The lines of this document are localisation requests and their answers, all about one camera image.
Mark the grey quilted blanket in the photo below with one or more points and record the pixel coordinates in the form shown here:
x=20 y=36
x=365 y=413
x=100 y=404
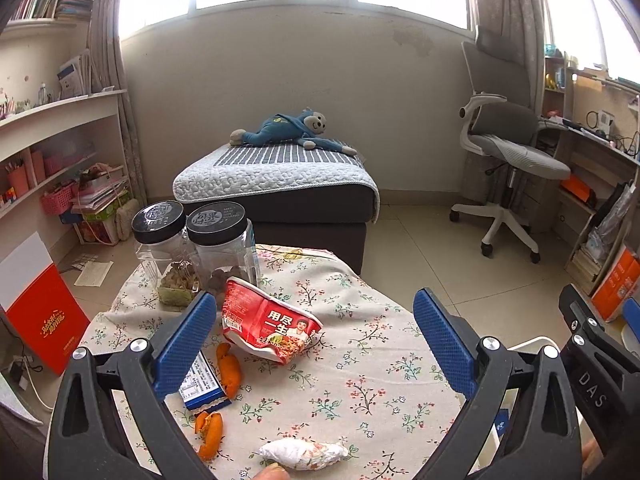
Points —
x=275 y=175

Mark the cream plush slipper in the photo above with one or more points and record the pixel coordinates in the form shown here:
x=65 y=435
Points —
x=127 y=221

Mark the white wrapper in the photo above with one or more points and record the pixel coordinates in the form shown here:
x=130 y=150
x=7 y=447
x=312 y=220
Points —
x=300 y=452

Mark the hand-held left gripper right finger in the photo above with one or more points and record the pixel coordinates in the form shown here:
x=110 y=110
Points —
x=442 y=340

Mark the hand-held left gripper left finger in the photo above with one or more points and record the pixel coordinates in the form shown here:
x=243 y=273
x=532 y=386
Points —
x=187 y=340

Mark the sheet of paper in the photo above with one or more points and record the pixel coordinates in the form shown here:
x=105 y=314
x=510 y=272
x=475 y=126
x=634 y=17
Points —
x=95 y=274

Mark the white shelf unit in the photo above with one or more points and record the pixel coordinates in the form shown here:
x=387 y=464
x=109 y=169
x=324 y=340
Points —
x=60 y=115

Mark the floral tablecloth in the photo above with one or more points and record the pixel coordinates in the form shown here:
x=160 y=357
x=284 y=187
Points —
x=360 y=340

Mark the clear plastic bag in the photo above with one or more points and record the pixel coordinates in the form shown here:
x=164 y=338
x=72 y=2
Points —
x=610 y=220

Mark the clear jar with pale nuts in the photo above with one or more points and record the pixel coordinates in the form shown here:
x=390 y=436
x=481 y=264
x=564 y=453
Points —
x=160 y=250

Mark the red and white box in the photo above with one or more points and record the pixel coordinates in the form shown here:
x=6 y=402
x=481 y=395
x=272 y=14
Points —
x=45 y=320

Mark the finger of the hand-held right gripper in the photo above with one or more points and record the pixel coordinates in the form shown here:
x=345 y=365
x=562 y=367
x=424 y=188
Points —
x=575 y=302
x=632 y=316

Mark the small window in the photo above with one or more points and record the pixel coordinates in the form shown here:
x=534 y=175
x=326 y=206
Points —
x=580 y=20

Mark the pink basket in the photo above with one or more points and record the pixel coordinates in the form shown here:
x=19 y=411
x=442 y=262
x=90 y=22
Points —
x=57 y=202

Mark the person's right hand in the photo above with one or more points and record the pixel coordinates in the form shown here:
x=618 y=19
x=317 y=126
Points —
x=592 y=460

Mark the wooden desk with shelves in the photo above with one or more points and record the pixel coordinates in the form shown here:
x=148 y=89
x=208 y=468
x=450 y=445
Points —
x=590 y=155

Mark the blue plush monkey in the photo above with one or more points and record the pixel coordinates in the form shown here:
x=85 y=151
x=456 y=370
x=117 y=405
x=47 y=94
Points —
x=280 y=127

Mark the white trash bin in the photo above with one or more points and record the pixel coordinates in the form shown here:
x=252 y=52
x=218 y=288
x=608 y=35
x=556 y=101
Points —
x=537 y=344

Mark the orange case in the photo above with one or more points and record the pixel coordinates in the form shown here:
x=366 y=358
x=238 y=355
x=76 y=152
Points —
x=580 y=188

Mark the clear jar with brown nuts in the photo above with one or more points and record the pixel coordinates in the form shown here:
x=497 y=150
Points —
x=225 y=245

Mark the crushed red noodle cup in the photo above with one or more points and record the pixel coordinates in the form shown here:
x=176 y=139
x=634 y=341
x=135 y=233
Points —
x=265 y=320

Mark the orange peel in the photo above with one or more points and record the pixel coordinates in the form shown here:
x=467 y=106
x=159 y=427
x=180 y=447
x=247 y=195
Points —
x=211 y=435
x=230 y=370

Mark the grey and white office chair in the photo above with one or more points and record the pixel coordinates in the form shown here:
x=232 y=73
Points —
x=515 y=152

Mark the orange cardboard box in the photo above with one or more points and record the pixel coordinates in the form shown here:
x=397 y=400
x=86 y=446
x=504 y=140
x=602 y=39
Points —
x=617 y=285

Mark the grey curtain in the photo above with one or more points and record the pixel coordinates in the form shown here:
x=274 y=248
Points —
x=112 y=85
x=505 y=20

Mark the blue snack packet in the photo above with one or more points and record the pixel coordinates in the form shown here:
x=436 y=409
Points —
x=202 y=385

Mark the white and blue card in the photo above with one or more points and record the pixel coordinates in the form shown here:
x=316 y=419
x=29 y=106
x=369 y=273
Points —
x=72 y=77

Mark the person's left hand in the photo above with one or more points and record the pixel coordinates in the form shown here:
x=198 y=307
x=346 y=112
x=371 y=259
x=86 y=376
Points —
x=272 y=473

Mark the dark grey bed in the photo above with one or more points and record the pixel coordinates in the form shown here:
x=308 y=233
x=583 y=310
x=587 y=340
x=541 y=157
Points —
x=310 y=230

